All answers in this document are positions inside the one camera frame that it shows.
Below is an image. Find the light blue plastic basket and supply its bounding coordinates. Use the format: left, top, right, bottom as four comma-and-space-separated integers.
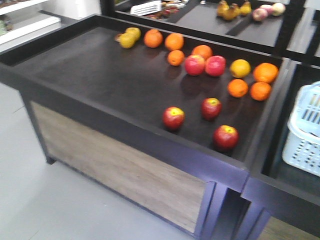
282, 81, 320, 177

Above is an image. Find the orange behind red apples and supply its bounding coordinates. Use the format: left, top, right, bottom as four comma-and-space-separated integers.
191, 44, 213, 60

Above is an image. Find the dark red apple left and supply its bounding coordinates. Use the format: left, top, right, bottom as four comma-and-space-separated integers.
162, 106, 185, 131

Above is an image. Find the dark red apple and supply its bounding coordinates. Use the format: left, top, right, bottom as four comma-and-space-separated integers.
212, 125, 239, 152
201, 98, 222, 121
162, 106, 185, 131

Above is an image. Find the black wooden display table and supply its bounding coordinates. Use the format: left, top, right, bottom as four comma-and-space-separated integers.
0, 15, 320, 240

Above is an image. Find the dark red apple middle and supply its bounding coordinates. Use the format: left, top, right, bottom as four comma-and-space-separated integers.
201, 98, 222, 121

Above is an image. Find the small orange centre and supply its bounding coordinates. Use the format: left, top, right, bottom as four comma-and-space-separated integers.
167, 50, 185, 67

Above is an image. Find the small orange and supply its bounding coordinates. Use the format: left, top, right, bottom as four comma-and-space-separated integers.
227, 78, 249, 98
250, 81, 272, 101
167, 50, 185, 67

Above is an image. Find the red apple pair left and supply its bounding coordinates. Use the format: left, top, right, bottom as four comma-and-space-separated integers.
184, 54, 206, 76

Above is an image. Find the red apple pair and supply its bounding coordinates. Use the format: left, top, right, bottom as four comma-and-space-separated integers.
184, 54, 206, 76
205, 55, 226, 77

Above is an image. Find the dark red apple front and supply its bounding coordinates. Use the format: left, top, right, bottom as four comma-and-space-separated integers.
212, 125, 239, 152

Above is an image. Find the red apple pair right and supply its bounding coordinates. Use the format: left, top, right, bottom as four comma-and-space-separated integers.
205, 55, 226, 77

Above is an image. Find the orange with knob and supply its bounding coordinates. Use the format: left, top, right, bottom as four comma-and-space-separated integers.
164, 33, 184, 51

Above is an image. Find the small orange lower left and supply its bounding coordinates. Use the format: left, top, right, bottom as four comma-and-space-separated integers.
227, 78, 249, 98

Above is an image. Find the yellow pear front left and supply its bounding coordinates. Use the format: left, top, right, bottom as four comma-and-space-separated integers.
119, 32, 136, 49

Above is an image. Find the yellow pear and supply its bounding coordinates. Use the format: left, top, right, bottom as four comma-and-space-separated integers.
119, 32, 136, 49
125, 27, 141, 42

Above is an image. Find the yellow pear back left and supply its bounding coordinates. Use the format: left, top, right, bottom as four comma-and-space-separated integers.
125, 27, 141, 42

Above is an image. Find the brown flat fruit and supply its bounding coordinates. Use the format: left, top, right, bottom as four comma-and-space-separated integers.
114, 33, 122, 42

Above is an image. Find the yellow round fruit right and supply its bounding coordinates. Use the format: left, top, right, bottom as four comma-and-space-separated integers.
229, 59, 251, 79

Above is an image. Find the small orange lower right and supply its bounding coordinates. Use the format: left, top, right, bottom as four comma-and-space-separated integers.
250, 81, 272, 101

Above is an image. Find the white perforated board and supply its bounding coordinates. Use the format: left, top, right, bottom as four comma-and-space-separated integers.
130, 0, 162, 16

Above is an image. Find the large orange far right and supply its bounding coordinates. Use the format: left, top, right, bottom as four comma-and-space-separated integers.
253, 62, 279, 84

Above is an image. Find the black rear display tray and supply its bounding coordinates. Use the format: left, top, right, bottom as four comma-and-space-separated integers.
99, 0, 320, 66

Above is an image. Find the white supermarket shelf unit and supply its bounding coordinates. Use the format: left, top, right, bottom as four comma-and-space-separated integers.
0, 0, 62, 53

